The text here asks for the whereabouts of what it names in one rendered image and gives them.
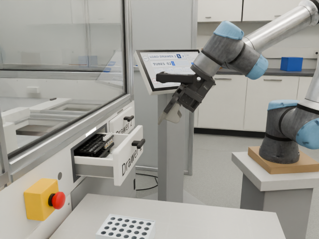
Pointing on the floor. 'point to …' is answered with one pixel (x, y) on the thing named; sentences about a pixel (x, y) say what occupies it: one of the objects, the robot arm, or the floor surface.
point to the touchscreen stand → (171, 158)
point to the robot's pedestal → (277, 194)
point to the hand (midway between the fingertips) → (159, 118)
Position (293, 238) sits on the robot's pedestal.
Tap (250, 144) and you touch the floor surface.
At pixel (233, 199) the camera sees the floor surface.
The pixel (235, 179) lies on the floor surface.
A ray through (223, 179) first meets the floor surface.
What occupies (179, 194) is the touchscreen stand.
